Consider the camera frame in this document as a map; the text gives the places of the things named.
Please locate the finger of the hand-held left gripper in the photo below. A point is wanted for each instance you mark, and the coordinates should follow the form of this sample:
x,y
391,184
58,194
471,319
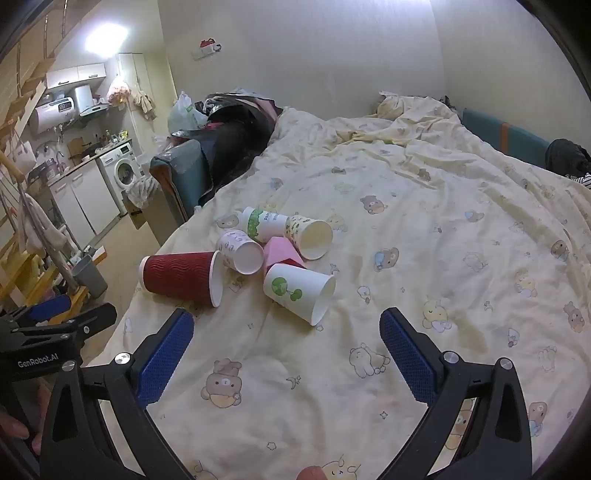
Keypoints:
x,y
51,308
90,321

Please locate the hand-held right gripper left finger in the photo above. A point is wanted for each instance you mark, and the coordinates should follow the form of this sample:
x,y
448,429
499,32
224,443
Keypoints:
x,y
165,357

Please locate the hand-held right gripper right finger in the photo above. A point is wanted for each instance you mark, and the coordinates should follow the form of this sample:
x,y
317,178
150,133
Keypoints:
x,y
407,357

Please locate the red ribbed paper cup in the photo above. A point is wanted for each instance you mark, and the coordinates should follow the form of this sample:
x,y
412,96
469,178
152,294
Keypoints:
x,y
178,277

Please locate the white purple print paper cup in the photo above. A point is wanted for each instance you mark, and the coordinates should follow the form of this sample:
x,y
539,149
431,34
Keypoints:
x,y
241,254

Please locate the white green globe paper cup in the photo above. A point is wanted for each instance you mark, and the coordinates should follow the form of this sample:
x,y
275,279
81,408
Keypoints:
x,y
295,288

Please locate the yellow spotted paper cup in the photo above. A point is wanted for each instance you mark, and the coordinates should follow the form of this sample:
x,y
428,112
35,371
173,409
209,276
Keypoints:
x,y
315,237

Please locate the pink paper cup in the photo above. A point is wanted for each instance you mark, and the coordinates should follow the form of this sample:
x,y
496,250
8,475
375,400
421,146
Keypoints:
x,y
279,251

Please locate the white green label paper cup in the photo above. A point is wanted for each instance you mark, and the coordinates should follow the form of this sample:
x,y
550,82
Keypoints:
x,y
264,223

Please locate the person's left hand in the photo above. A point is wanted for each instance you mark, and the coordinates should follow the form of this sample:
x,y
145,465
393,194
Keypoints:
x,y
14,427

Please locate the grey trash bin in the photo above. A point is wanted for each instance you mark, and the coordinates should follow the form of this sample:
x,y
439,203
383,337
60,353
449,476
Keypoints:
x,y
90,277

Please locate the white hanging cloth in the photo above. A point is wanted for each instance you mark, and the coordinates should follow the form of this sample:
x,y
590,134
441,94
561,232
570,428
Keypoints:
x,y
41,226

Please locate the white kitchen base cabinet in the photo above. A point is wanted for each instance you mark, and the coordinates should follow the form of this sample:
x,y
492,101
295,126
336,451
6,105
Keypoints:
x,y
85,198

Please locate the white washing machine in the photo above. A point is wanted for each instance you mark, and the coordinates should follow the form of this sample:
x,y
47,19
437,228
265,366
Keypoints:
x,y
121,174

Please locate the cream bear print blanket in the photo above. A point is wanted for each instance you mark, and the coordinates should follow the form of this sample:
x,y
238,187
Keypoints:
x,y
392,207

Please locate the white hanging tote bag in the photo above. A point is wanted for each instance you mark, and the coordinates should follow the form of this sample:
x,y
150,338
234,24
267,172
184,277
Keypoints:
x,y
23,154

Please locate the white water heater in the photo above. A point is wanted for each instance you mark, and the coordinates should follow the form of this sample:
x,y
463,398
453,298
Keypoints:
x,y
53,113

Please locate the silver range hood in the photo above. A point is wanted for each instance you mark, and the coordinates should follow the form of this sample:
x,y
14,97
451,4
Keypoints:
x,y
90,99

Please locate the beige hanging cloth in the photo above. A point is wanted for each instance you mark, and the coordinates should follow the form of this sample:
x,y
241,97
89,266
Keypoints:
x,y
144,104

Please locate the white plastic bag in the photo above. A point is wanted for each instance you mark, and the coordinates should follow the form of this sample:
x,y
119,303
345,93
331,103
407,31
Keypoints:
x,y
184,115

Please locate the pink hanging bag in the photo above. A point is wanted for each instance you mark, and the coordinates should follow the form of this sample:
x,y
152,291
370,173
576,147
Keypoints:
x,y
118,90

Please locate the wooden staircase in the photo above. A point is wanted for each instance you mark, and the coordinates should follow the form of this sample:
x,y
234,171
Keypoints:
x,y
27,78

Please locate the teal orange striped cushion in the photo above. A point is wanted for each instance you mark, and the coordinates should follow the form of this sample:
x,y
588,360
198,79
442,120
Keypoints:
x,y
503,136

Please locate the tall white cabinet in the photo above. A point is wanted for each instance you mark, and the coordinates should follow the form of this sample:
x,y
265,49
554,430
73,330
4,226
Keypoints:
x,y
134,74

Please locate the cream pillow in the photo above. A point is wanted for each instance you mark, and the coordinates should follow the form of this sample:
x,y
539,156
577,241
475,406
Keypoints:
x,y
390,107

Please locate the dark clothing pile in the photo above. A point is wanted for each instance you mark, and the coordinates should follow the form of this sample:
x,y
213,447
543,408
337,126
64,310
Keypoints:
x,y
565,157

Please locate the white wall cabinets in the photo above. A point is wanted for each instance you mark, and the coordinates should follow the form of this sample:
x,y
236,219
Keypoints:
x,y
76,76

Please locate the wall socket with red plug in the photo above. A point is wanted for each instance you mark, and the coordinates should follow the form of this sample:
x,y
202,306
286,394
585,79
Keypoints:
x,y
207,48

